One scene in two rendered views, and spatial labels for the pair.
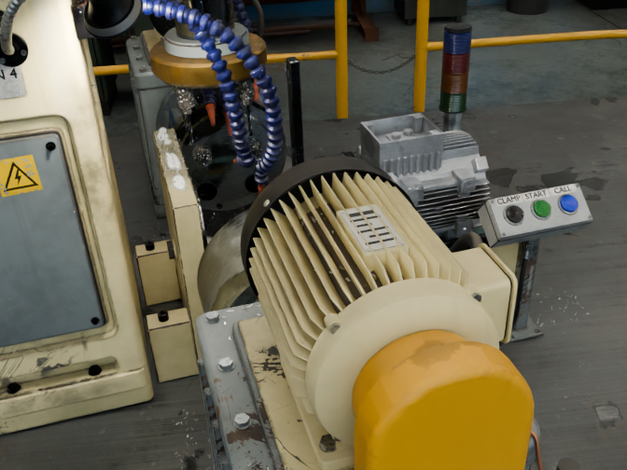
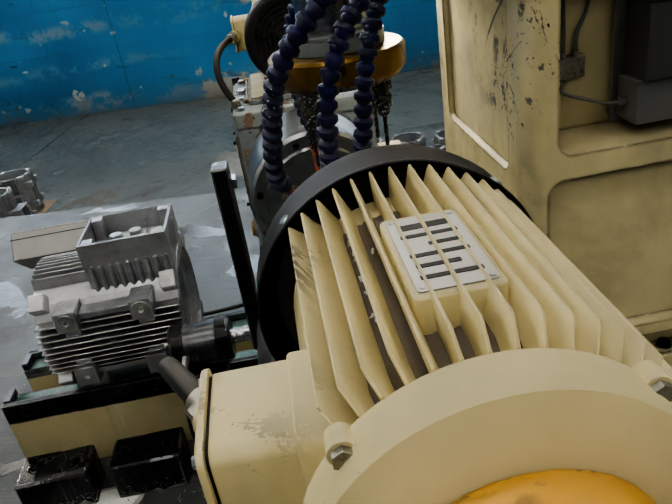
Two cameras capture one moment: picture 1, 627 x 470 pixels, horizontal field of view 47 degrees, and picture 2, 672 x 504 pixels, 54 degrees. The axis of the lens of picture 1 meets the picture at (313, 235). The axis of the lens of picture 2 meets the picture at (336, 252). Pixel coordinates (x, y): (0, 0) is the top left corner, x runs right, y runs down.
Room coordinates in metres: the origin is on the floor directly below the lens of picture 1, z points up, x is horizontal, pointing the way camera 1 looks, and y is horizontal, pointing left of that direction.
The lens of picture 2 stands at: (1.98, 0.29, 1.50)
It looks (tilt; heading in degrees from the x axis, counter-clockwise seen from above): 27 degrees down; 192
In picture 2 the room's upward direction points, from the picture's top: 9 degrees counter-clockwise
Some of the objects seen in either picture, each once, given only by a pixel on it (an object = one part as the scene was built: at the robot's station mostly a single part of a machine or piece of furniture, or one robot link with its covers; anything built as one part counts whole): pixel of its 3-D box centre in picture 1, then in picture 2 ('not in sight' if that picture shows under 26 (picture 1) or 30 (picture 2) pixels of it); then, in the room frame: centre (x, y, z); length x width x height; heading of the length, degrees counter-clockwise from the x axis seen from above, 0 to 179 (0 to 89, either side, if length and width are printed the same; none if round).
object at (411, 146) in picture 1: (400, 145); (132, 246); (1.19, -0.17, 1.11); 0.12 x 0.11 x 0.07; 105
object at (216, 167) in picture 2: (297, 124); (240, 260); (1.28, 0.02, 1.12); 0.04 x 0.03 x 0.26; 105
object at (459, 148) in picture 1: (419, 187); (124, 306); (1.20, -0.20, 1.01); 0.20 x 0.19 x 0.19; 105
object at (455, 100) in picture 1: (452, 99); not in sight; (1.54, -0.33, 1.05); 0.06 x 0.06 x 0.04
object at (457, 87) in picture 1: (454, 79); not in sight; (1.54, -0.33, 1.10); 0.06 x 0.06 x 0.04
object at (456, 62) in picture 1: (455, 60); not in sight; (1.54, -0.33, 1.14); 0.06 x 0.06 x 0.04
